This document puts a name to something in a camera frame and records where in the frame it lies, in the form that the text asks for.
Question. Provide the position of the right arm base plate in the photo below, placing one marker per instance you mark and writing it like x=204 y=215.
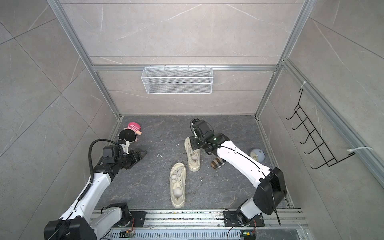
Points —
x=234 y=218

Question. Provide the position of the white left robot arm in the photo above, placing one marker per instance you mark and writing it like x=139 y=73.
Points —
x=76 y=222

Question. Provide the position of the white wire mesh basket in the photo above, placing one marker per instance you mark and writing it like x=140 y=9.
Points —
x=178 y=80

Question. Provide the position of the aluminium corner frame post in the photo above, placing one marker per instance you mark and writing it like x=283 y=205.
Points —
x=297 y=29

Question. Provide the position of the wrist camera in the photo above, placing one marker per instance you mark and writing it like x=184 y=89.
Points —
x=201 y=129
x=125 y=145

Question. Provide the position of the aluminium front rail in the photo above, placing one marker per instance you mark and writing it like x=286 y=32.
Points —
x=208 y=224

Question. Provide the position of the pink plush doll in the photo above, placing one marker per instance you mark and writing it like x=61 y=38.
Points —
x=130 y=133

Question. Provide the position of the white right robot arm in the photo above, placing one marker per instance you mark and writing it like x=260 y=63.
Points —
x=269 y=183

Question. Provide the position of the black wire hook rack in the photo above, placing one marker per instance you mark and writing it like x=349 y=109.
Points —
x=313 y=134

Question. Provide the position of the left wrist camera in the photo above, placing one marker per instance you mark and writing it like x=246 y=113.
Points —
x=125 y=145

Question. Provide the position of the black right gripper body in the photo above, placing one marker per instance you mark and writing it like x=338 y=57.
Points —
x=197 y=143

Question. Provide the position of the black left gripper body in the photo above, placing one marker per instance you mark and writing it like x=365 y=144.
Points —
x=126 y=160

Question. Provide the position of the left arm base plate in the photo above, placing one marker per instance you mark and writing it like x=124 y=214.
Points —
x=135 y=219

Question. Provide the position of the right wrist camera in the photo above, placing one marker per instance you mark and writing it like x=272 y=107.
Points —
x=201 y=129

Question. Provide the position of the cream sneaker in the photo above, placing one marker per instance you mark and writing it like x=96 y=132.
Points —
x=194 y=160
x=177 y=180

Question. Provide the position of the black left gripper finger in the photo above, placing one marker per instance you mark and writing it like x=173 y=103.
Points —
x=140 y=153
x=133 y=162

